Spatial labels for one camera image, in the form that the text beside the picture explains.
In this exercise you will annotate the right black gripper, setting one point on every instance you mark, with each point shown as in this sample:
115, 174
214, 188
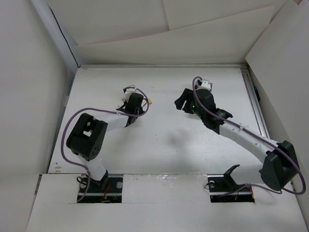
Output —
188, 94

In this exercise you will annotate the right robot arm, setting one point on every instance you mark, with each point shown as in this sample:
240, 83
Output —
279, 162

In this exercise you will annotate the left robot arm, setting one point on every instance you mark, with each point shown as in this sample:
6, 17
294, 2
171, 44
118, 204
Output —
85, 131

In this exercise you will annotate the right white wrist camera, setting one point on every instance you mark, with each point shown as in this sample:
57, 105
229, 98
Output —
204, 84

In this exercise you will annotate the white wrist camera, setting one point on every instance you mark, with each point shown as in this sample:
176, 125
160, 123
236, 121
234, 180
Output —
204, 84
127, 92

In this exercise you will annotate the aluminium frame rail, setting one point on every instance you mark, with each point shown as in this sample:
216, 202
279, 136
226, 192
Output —
259, 118

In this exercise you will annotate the blue object on rail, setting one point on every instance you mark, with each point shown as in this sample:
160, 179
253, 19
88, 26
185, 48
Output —
257, 93

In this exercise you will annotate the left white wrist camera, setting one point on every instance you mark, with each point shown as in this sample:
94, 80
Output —
127, 92

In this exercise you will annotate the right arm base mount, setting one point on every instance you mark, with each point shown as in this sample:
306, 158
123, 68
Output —
223, 189

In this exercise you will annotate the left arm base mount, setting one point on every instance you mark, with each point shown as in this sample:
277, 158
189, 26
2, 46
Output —
111, 192

